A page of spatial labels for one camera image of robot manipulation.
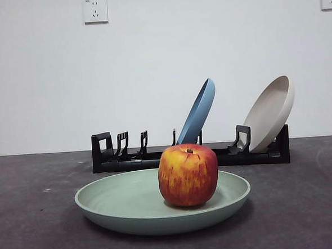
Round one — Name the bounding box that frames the green plate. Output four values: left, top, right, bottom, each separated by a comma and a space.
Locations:
72, 163, 254, 241

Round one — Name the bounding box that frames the red yellow apple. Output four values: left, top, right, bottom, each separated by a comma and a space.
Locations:
156, 141, 221, 209

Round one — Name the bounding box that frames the black plate rack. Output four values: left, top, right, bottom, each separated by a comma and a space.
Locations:
90, 121, 292, 175

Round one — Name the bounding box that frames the cream white plate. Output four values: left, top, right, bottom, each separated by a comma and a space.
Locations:
239, 74, 299, 155

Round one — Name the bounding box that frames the blue plate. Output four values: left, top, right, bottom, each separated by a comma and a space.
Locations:
172, 77, 220, 147

